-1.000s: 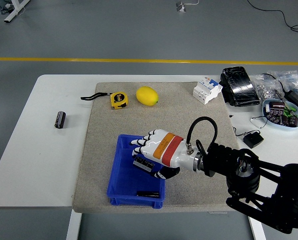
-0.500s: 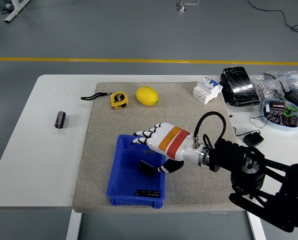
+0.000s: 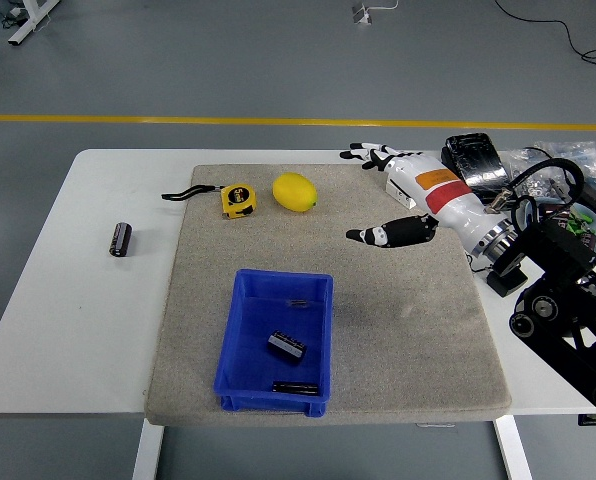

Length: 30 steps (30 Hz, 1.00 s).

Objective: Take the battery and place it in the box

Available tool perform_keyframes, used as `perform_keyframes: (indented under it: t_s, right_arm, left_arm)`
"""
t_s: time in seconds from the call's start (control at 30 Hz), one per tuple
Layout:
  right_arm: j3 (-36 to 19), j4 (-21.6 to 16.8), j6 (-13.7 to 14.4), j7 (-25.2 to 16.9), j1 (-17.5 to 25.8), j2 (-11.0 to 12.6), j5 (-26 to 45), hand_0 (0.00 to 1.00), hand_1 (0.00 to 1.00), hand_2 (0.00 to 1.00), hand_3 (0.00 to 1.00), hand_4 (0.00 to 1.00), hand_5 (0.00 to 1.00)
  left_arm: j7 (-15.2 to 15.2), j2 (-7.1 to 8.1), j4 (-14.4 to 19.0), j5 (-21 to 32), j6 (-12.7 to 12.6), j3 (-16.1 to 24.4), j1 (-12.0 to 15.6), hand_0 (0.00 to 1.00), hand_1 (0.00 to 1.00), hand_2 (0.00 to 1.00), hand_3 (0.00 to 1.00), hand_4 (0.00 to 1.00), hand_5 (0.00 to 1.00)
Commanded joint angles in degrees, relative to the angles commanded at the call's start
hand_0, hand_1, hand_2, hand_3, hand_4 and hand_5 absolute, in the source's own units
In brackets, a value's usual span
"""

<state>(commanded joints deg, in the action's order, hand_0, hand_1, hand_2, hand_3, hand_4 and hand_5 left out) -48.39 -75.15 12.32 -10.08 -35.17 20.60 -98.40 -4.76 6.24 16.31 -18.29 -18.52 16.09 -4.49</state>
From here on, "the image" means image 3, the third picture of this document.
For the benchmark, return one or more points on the white stand frame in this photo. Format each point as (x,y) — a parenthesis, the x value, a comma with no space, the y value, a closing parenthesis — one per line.
(30,22)

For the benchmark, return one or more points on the dark battery with white print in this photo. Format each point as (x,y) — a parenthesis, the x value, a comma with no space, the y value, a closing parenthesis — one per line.
(287,346)

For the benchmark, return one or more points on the blue plastic box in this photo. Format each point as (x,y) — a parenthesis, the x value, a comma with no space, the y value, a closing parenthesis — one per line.
(258,310)

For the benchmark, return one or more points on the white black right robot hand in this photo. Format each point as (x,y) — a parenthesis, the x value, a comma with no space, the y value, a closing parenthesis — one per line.
(443,195)

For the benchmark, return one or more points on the grey-brown mat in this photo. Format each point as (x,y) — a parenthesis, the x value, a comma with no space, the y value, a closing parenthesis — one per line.
(403,325)

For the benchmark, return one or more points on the dark battery with grey stripe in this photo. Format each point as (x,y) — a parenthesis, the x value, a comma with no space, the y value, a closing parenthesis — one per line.
(120,240)

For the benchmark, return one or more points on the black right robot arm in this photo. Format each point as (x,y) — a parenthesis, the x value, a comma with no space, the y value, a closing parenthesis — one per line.
(558,250)

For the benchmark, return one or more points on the yellow lemon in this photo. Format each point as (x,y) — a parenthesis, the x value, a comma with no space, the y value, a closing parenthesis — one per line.
(294,192)

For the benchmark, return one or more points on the green connector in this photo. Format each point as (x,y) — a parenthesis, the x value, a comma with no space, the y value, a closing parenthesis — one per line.
(580,220)

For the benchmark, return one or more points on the white table leg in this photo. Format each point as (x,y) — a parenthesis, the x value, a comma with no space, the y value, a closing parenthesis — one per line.
(513,450)
(148,450)

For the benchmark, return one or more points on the large brown capacitor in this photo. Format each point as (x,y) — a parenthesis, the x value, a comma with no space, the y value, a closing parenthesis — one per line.
(553,210)

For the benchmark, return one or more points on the plain dark brown battery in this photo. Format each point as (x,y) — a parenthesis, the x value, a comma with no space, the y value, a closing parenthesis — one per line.
(295,388)

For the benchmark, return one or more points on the white table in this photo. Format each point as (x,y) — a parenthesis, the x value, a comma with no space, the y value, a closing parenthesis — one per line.
(78,300)

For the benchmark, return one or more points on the table control panel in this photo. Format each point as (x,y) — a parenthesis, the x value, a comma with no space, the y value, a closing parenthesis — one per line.
(593,420)

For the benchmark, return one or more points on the dark capacitor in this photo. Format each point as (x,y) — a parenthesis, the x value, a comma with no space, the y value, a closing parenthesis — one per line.
(590,240)

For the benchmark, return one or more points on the clear bag of metal nuts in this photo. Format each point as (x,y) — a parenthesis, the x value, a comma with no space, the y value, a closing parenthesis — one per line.
(520,165)

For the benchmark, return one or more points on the black pack in plastic wrap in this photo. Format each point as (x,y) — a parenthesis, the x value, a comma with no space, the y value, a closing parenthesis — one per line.
(478,157)

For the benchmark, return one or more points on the clear bag of blue parts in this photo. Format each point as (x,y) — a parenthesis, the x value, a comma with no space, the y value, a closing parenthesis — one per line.
(593,160)

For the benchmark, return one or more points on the yellow tape measure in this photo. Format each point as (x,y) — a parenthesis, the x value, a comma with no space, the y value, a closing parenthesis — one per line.
(238,201)

